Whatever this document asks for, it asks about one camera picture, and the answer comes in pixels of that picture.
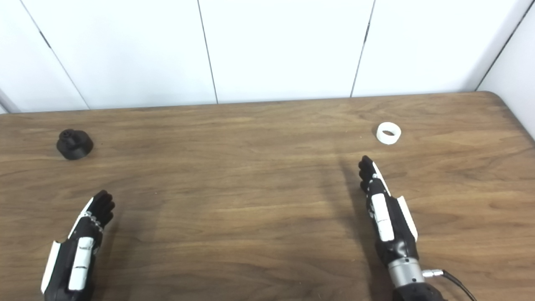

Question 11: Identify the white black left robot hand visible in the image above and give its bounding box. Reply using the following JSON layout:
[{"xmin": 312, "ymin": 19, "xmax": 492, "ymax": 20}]
[{"xmin": 41, "ymin": 190, "xmax": 115, "ymax": 301}]

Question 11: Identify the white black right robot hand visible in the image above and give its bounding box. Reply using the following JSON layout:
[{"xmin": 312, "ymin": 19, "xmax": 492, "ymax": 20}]
[{"xmin": 358, "ymin": 156, "xmax": 418, "ymax": 265}]

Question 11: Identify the round black plastic part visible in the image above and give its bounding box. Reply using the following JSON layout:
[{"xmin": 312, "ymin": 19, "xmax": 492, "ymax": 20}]
[{"xmin": 56, "ymin": 129, "xmax": 94, "ymax": 160}]

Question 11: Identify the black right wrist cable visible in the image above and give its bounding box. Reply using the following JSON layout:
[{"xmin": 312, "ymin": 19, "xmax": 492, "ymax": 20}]
[{"xmin": 422, "ymin": 270, "xmax": 477, "ymax": 301}]

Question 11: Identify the white plastic ring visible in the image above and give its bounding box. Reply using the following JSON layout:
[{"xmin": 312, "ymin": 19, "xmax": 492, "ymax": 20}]
[{"xmin": 376, "ymin": 122, "xmax": 402, "ymax": 145}]

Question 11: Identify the grey wall corner trim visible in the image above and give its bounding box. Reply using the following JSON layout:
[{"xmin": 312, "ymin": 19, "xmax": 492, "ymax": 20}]
[{"xmin": 0, "ymin": 88, "xmax": 21, "ymax": 114}]

